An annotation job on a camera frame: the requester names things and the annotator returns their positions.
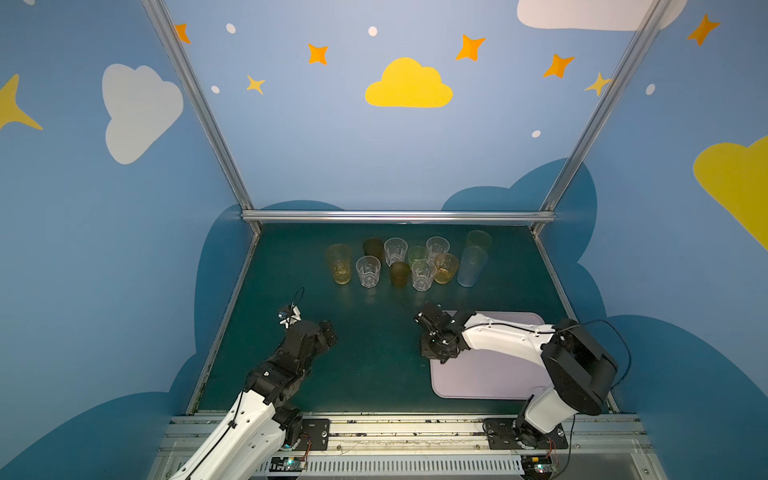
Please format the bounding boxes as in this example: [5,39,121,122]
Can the right green circuit board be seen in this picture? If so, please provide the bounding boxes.
[521,456,556,480]

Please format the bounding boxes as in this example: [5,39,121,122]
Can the aluminium right corner post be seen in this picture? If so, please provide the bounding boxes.
[531,0,672,238]

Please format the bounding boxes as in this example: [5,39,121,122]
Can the aluminium corner post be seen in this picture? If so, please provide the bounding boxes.
[531,0,672,238]
[141,0,253,214]

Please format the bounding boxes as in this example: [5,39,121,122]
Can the aluminium back frame rail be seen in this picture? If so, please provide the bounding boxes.
[241,209,556,224]

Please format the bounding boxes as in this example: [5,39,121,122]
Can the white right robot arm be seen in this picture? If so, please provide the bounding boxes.
[414,302,618,448]

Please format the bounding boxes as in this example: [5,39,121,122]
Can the tall yellow plastic cup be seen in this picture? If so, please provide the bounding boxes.
[325,244,352,285]

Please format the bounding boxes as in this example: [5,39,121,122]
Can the brown amber short cup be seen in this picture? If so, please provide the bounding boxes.
[389,261,411,288]

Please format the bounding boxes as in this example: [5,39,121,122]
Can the clear faceted glass back middle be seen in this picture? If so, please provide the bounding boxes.
[384,237,408,266]

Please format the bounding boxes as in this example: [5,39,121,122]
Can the yellow short cup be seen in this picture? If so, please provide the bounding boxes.
[434,252,460,285]

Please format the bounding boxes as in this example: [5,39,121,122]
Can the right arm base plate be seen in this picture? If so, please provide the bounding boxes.
[482,418,569,450]

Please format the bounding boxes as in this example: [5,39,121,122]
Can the left green circuit board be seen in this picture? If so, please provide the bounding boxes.
[268,457,307,476]

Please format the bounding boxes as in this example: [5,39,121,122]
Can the tall pale blue cup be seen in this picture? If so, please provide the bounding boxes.
[457,245,488,288]

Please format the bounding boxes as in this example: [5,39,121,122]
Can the clear faceted glass back right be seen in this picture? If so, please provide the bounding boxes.
[425,236,450,262]

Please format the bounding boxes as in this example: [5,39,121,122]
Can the small green cup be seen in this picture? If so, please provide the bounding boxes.
[407,245,429,266]

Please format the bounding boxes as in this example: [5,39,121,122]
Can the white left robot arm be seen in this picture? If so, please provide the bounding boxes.
[172,320,337,479]

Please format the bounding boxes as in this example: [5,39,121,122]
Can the aluminium left corner post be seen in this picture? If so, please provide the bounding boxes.
[141,0,253,214]

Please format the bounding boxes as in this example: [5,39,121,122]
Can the green circuit board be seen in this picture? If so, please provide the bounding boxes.
[268,457,307,476]
[521,456,556,480]

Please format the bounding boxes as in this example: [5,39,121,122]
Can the dark olive cup back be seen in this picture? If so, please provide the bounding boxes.
[363,237,386,264]

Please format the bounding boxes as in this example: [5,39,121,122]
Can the green tinted cup back right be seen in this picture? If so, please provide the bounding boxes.
[465,229,492,252]

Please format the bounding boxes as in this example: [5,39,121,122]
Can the aluminium front rail base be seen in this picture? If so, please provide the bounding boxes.
[146,410,667,480]

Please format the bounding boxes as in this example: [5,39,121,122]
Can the clear faceted glass front left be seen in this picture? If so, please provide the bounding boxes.
[355,255,381,289]

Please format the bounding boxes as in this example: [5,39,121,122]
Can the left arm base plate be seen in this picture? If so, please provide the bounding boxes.
[283,418,330,452]

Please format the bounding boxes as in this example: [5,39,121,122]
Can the clear faceted glass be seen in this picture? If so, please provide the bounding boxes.
[411,259,437,292]
[355,255,381,289]
[425,236,450,262]
[384,237,408,266]

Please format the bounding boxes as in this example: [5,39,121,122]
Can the lilac plastic tray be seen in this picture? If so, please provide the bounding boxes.
[429,311,555,400]

